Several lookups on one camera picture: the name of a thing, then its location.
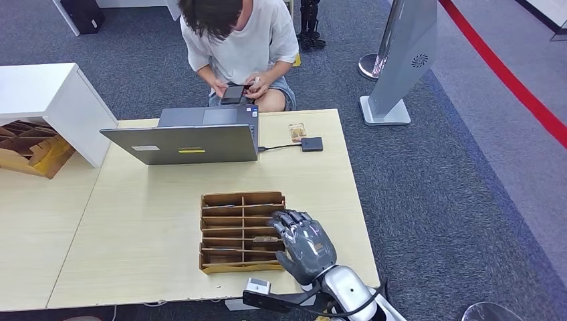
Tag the person's left hand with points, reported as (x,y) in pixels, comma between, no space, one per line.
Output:
(259,86)

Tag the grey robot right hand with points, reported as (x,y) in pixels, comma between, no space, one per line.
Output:
(308,248)

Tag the person's right hand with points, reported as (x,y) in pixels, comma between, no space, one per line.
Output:
(218,87)

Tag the black phone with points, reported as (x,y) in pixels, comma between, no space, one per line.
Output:
(232,94)

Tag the beige room key card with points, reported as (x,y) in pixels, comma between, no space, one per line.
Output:
(263,239)

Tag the person's right forearm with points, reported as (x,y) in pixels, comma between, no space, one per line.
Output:
(208,76)

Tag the person's left forearm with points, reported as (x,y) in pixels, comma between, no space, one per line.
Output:
(278,72)

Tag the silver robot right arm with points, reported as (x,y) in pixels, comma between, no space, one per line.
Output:
(350,290)

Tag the person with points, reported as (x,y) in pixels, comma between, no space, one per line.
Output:
(248,44)

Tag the small yellow brown card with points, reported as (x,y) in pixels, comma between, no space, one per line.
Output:
(297,132)

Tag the yellow card scrap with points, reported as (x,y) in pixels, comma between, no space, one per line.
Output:
(322,318)

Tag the brown cardboard card organiser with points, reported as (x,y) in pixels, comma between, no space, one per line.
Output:
(235,230)

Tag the grey laptop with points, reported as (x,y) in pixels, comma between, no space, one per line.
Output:
(190,144)

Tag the small black square box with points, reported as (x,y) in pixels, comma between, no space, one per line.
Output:
(312,144)

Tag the black robot legs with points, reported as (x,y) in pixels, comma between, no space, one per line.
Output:
(310,17)

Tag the white desk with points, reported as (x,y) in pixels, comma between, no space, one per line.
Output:
(175,6)

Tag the grey kiosk stand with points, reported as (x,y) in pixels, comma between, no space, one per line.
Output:
(403,57)

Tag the black computer case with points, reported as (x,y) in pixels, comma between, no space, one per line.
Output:
(82,15)

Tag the white cabinet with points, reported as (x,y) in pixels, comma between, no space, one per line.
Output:
(44,88)

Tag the round grey base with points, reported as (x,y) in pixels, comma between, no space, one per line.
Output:
(491,313)

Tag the brown yellow cardboard box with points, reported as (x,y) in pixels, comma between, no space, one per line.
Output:
(26,155)

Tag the white shoe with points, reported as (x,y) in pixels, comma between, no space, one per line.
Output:
(82,319)

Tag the red barrier strip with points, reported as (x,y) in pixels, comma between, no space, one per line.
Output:
(500,71)

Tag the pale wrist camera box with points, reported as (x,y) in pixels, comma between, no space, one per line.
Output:
(258,286)

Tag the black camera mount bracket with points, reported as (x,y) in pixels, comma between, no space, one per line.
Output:
(274,303)

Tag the chrome stanchion post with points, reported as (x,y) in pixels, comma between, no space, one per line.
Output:
(367,66)

